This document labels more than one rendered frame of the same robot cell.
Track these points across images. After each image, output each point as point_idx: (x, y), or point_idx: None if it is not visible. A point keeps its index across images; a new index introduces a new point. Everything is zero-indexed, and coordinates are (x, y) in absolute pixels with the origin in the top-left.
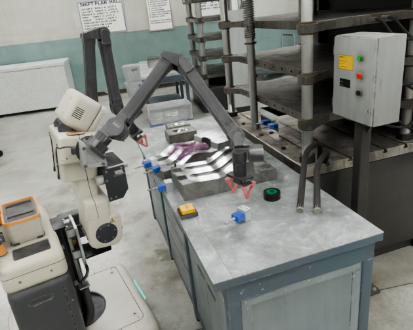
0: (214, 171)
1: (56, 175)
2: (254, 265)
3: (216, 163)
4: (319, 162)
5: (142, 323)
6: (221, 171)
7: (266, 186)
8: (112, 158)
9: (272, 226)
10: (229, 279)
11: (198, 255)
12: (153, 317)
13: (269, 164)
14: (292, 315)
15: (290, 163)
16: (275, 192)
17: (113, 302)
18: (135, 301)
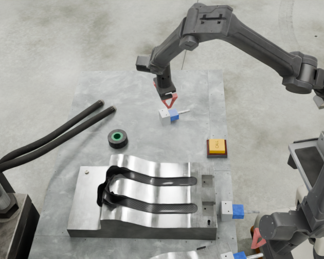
0: (159, 185)
1: None
2: (187, 73)
3: (147, 199)
4: (36, 141)
5: (271, 213)
6: (152, 175)
7: (106, 165)
8: (314, 172)
9: (149, 103)
10: (210, 69)
11: (223, 95)
12: (259, 217)
13: (77, 183)
14: None
15: (17, 235)
16: (114, 133)
17: (304, 253)
18: None
